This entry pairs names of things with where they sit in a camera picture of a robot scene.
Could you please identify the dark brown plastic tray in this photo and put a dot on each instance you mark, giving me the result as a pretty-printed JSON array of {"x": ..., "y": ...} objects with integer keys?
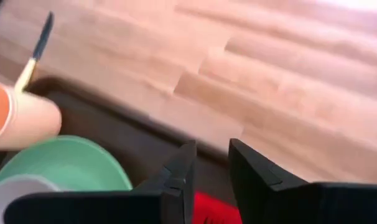
[{"x": 129, "y": 140}]

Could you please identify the red cloth napkin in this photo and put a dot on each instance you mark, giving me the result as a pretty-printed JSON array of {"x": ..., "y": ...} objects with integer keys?
[{"x": 213, "y": 210}]

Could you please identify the green plate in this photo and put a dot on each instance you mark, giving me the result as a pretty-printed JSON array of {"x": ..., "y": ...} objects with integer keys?
[{"x": 73, "y": 165}]

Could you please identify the orange plastic mug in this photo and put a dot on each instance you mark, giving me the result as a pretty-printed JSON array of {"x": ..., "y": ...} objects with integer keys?
[{"x": 30, "y": 121}]

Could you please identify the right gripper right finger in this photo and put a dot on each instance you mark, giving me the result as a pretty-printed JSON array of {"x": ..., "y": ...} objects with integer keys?
[{"x": 300, "y": 202}]

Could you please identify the grey bowl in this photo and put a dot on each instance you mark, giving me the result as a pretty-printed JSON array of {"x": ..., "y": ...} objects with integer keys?
[{"x": 11, "y": 193}]

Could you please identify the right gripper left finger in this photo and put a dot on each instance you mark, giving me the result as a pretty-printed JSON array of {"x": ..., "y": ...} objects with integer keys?
[{"x": 114, "y": 205}]

